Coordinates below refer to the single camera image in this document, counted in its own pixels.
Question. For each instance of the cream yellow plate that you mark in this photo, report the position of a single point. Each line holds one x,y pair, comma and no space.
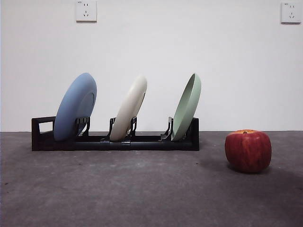
127,108

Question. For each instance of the red apple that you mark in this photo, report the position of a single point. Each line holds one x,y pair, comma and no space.
247,151

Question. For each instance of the green plate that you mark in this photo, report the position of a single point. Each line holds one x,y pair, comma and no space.
187,111

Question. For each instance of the blue plate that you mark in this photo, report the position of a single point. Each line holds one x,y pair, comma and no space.
71,106

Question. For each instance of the black plate rack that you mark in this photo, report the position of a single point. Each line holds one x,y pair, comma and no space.
47,143

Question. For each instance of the white wall socket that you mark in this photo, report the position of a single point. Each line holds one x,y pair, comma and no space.
290,13
86,11

